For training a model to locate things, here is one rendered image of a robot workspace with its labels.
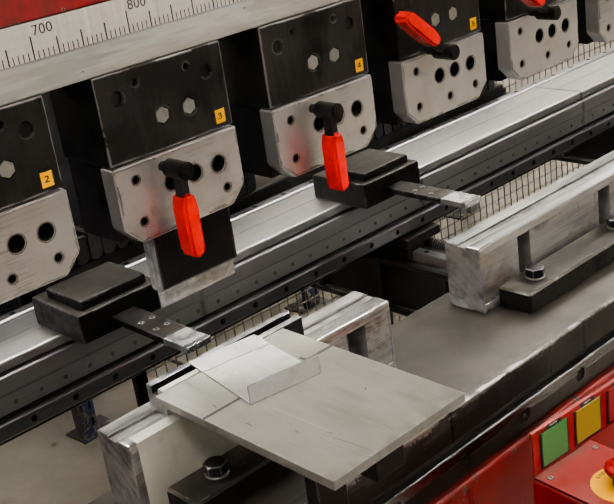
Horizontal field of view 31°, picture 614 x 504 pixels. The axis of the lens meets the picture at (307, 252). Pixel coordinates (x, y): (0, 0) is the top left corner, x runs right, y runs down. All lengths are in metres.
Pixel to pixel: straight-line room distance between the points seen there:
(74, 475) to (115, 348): 1.60
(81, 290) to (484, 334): 0.52
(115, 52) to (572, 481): 0.71
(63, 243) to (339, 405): 0.31
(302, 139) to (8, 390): 0.47
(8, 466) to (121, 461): 1.98
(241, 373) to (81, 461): 1.93
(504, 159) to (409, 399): 0.91
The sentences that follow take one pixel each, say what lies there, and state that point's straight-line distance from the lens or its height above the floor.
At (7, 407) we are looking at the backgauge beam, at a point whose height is 0.93.
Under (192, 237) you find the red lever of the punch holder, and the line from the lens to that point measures 1.06.
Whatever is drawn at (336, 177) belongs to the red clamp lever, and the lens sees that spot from 1.18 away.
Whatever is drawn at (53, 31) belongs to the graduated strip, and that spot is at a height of 1.39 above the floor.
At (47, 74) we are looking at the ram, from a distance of 1.00.
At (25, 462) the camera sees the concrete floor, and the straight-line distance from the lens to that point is 3.14.
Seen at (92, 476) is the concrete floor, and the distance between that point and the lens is 2.99.
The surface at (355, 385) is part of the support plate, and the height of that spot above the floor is 1.00.
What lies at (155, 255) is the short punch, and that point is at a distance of 1.13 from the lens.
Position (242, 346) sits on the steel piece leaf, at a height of 1.00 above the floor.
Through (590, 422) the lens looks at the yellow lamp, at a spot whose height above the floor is 0.81.
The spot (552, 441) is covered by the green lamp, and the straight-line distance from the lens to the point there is 1.34.
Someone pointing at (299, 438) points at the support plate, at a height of 1.00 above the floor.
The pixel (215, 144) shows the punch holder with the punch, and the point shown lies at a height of 1.24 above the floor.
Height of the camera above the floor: 1.54
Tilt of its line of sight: 22 degrees down
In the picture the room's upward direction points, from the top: 8 degrees counter-clockwise
